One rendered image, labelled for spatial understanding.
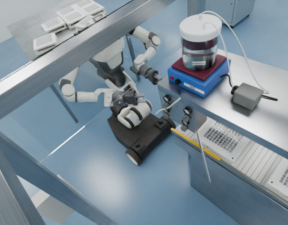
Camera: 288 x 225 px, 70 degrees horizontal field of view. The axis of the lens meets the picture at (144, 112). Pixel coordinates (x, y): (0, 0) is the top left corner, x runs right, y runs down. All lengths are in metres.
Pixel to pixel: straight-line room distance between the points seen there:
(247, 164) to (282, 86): 0.47
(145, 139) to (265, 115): 1.40
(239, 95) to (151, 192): 1.43
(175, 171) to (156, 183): 0.22
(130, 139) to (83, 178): 0.64
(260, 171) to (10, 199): 1.12
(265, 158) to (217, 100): 0.53
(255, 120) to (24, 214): 0.76
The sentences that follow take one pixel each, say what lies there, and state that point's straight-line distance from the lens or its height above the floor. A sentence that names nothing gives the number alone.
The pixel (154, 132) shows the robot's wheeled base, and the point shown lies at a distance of 2.12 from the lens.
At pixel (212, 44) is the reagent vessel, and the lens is 0.84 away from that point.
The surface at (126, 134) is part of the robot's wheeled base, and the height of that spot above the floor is 0.17.
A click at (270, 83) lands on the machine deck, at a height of 1.27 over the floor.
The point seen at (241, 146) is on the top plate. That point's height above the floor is 0.90.
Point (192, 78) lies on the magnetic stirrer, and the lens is 0.89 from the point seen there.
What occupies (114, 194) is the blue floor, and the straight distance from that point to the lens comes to 2.13.
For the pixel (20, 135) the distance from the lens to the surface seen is 0.78.
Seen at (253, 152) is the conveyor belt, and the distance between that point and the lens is 1.31.
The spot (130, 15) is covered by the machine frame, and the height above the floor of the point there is 1.63.
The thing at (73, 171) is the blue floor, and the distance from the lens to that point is 2.41.
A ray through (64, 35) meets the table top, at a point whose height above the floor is 0.86.
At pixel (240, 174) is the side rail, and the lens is 1.19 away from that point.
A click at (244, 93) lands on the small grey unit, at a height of 1.33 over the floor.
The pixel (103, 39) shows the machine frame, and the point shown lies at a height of 1.61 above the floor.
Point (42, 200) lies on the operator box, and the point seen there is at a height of 1.10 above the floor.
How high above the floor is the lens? 1.94
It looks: 49 degrees down
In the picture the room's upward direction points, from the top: 15 degrees counter-clockwise
